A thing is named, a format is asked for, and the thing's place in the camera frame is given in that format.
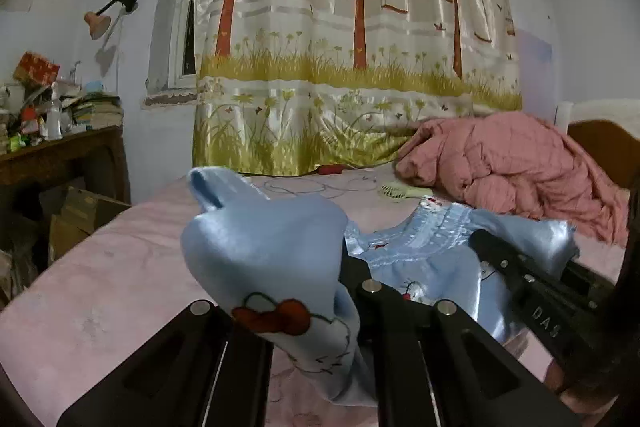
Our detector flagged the red cardboard box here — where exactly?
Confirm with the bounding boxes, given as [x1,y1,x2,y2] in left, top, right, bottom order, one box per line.
[12,51,61,86]

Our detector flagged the white window frame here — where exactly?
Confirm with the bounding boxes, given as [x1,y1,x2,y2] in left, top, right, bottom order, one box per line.
[167,0,217,90]

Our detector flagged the white and wooden headboard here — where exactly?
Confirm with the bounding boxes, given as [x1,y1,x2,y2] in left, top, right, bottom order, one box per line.
[555,99,640,194]

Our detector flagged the pink bed sheet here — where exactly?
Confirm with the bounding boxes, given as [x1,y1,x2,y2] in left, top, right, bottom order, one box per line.
[0,167,627,427]

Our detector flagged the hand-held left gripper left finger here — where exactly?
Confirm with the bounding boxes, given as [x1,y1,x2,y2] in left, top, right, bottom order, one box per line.
[56,299,274,427]

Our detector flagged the blue satin cat-print pants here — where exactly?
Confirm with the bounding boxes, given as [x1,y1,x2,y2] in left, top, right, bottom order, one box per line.
[181,166,579,409]

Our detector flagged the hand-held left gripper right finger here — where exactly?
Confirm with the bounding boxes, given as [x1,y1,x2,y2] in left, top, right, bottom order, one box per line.
[339,252,582,427]

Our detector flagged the person's right hand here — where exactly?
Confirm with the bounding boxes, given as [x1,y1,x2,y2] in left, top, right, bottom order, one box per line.
[544,356,619,415]

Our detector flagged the clear plastic bottle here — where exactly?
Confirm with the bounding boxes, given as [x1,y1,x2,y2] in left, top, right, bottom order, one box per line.
[45,82,64,140]

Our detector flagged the pink wall lamp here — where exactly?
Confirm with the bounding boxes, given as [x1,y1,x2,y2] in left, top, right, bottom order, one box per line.
[83,0,139,41]

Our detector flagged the stack of books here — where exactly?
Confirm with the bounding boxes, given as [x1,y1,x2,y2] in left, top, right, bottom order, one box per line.
[69,91,124,130]

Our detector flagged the tree-print satin curtain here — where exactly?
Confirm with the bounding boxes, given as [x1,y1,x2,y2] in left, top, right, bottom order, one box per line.
[192,0,524,176]

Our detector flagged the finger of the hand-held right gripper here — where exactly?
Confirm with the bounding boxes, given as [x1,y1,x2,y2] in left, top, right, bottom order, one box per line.
[559,259,617,304]
[469,229,543,304]

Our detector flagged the thin white cable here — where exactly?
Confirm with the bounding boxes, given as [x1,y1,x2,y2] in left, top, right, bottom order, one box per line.
[259,173,382,201]

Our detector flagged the carved wooden desk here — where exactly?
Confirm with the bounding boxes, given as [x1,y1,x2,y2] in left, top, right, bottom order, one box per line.
[0,126,132,304]

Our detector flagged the brown cardboard box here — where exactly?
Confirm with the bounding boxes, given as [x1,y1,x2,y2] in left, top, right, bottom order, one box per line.
[47,186,132,269]

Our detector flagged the pink checked quilt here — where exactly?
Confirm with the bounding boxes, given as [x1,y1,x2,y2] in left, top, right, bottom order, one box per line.
[394,112,632,249]

